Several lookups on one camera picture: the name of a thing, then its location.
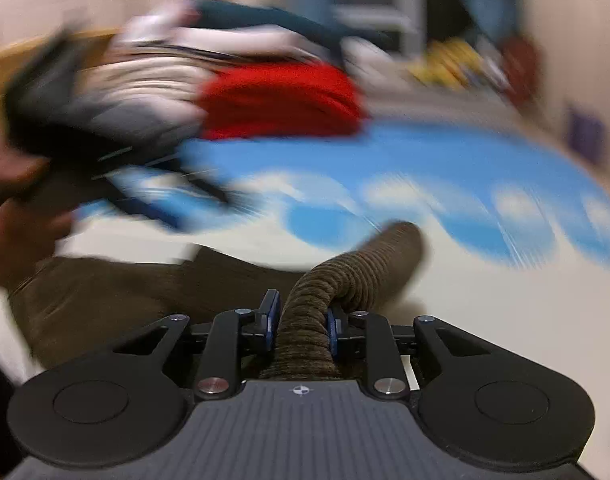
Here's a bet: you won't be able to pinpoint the brown corduroy pants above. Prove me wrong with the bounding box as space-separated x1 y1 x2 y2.
7 221 426 395

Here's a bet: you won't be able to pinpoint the blue white printed bed sheet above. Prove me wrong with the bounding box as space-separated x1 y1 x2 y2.
55 105 610 461

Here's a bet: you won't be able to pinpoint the pile of plush toys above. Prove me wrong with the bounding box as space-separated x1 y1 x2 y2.
410 37 506 90

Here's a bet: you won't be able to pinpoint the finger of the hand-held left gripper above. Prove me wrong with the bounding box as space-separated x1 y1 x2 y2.
135 157 236 207
92 172 191 232

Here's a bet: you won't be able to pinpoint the purple box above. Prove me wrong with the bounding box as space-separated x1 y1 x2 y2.
565 104 607 167

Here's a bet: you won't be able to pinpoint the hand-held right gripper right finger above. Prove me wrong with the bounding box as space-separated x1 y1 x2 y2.
326 307 491 402

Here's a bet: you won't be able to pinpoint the wooden bed frame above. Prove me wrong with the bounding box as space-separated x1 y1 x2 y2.
0 29 122 111

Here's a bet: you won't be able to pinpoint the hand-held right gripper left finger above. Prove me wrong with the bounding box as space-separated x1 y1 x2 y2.
112 288 282 402

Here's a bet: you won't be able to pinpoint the white window frame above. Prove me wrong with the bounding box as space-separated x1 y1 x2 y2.
329 0 427 57

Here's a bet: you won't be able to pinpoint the white headboard shelf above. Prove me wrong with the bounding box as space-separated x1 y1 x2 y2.
355 77 518 118

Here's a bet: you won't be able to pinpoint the pile of folded clothes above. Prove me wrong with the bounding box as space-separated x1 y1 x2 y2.
119 0 396 63

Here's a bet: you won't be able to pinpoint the person's left hand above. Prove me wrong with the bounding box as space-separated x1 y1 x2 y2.
0 152 76 287

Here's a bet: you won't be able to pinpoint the red folded blanket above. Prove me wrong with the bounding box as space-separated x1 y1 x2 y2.
197 62 372 142

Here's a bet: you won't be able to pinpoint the white folded quilt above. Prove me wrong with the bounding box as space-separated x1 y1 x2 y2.
91 55 213 128

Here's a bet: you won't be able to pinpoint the dark red cushion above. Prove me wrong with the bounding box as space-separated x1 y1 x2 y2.
500 34 542 107

